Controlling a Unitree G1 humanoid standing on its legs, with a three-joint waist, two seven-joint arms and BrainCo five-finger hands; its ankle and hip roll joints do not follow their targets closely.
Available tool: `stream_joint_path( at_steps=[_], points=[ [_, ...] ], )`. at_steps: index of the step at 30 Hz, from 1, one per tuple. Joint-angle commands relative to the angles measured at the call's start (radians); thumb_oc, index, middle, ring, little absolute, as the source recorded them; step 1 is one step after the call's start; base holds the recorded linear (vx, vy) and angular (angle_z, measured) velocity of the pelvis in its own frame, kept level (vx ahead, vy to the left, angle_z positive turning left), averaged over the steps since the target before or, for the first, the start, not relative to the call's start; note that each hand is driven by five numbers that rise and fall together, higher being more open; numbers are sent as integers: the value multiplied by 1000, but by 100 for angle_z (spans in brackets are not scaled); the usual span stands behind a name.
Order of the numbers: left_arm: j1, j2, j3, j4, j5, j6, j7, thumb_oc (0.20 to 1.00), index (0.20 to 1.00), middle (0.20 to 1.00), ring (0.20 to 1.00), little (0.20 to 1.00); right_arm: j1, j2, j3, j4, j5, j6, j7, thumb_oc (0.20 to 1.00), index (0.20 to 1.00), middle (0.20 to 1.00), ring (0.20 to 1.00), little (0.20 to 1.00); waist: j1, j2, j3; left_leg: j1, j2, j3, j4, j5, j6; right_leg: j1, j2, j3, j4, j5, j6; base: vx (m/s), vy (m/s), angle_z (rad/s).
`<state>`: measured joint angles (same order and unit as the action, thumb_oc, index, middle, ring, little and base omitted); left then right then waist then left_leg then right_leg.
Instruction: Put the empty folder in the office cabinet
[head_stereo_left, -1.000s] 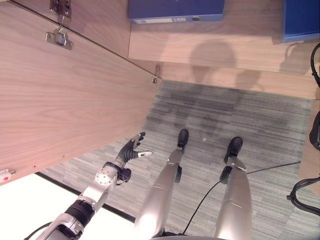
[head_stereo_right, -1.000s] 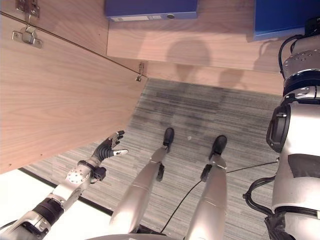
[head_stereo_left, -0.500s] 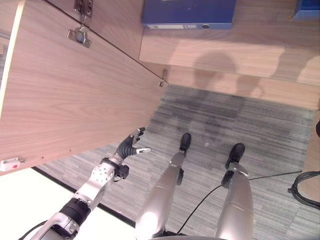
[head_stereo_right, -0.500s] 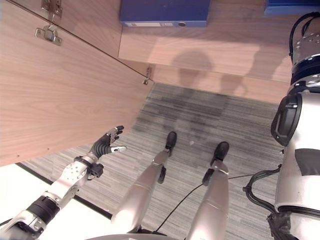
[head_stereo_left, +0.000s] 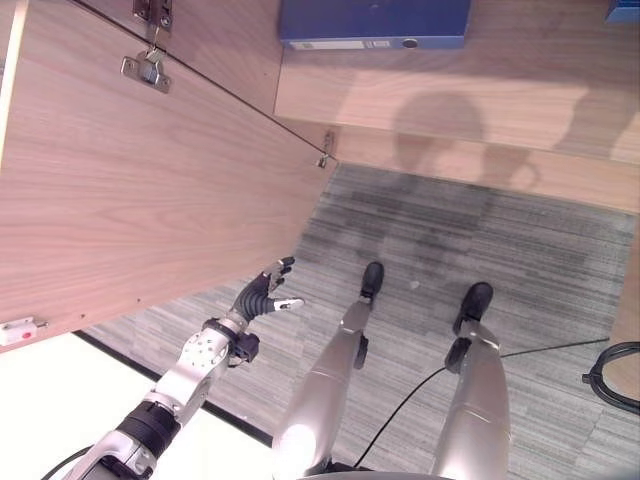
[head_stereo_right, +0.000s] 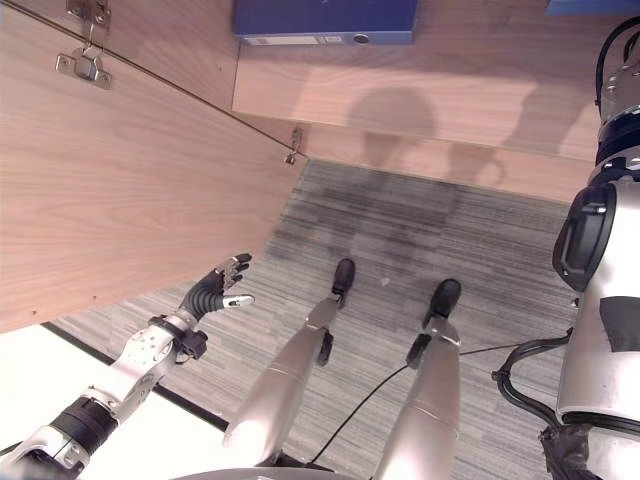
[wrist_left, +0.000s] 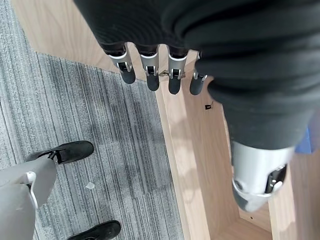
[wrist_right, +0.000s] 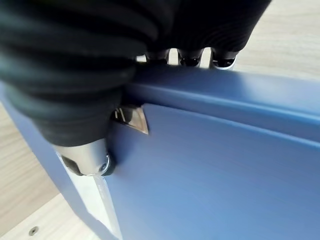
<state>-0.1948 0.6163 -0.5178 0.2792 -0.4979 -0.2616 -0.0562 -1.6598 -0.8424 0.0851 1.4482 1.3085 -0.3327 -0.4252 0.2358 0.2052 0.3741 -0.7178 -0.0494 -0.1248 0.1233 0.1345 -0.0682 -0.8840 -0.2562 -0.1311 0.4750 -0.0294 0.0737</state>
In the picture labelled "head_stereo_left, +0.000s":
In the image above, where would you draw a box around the silver left robot leg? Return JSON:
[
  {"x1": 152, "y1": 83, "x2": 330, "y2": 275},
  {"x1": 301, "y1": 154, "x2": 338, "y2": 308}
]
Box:
[{"x1": 271, "y1": 261, "x2": 386, "y2": 480}]

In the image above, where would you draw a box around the thin black cable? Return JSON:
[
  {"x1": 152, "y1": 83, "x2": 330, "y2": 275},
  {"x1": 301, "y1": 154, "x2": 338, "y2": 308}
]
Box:
[{"x1": 352, "y1": 337, "x2": 611, "y2": 469}]

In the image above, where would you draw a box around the blue binder folder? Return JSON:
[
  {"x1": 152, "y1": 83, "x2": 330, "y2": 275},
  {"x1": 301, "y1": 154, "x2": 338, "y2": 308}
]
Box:
[{"x1": 278, "y1": 0, "x2": 473, "y2": 51}]

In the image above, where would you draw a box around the blue folder corner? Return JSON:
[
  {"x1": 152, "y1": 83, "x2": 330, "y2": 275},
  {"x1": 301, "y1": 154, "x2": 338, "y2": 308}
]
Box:
[{"x1": 603, "y1": 0, "x2": 640, "y2": 25}]

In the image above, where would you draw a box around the wooden cabinet door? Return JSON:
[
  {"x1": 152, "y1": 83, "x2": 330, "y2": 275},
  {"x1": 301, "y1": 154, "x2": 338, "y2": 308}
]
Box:
[{"x1": 0, "y1": 0, "x2": 340, "y2": 355}]

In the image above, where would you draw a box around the silver robot leg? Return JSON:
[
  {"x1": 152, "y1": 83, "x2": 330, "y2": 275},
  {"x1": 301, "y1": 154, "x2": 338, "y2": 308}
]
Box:
[
  {"x1": 432, "y1": 281, "x2": 513, "y2": 480},
  {"x1": 271, "y1": 261, "x2": 386, "y2": 480}
]

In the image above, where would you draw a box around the small silver door hinge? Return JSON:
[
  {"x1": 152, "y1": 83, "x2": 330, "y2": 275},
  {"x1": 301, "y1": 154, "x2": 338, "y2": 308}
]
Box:
[{"x1": 317, "y1": 130, "x2": 336, "y2": 169}]

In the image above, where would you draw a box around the thick black coiled cable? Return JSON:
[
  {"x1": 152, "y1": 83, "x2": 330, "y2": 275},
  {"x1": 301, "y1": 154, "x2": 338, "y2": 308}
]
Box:
[{"x1": 582, "y1": 340, "x2": 640, "y2": 412}]

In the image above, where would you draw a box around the white door latch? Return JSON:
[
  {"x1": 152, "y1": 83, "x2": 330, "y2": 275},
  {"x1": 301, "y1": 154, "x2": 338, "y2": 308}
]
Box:
[{"x1": 0, "y1": 314, "x2": 50, "y2": 347}]

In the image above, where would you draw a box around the wooden office cabinet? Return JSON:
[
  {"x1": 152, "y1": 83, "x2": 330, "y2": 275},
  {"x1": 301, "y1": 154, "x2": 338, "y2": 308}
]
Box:
[{"x1": 74, "y1": 0, "x2": 640, "y2": 401}]

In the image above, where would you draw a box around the silver right robot leg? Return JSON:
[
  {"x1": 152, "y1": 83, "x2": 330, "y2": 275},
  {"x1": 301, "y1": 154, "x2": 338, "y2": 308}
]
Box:
[{"x1": 432, "y1": 281, "x2": 513, "y2": 480}]

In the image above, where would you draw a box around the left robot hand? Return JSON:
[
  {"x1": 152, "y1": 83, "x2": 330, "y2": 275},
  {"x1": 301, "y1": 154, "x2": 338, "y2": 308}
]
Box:
[{"x1": 231, "y1": 256, "x2": 306, "y2": 324}]

